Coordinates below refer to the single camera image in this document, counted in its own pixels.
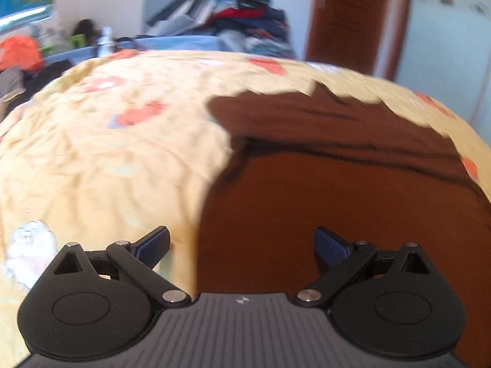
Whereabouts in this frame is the brown knit sweater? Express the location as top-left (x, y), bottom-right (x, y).
top-left (196, 84), bottom-right (490, 367)

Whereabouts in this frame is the pile of mixed clothes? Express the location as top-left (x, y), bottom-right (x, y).
top-left (144, 0), bottom-right (296, 59)

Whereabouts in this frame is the yellow floral bed sheet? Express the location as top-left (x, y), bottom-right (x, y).
top-left (0, 48), bottom-right (491, 368)

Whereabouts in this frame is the black garment on left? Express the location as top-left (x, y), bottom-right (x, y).
top-left (1, 60), bottom-right (73, 117)

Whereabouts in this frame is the white spray bottle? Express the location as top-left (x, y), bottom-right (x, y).
top-left (97, 27), bottom-right (116, 57)

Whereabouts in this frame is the orange bag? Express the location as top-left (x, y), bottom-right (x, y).
top-left (0, 36), bottom-right (43, 71)

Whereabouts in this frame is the brown wooden door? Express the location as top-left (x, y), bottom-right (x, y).
top-left (305, 0), bottom-right (411, 80)

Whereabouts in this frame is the blue fabric box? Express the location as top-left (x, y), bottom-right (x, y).
top-left (44, 36), bottom-right (230, 66)

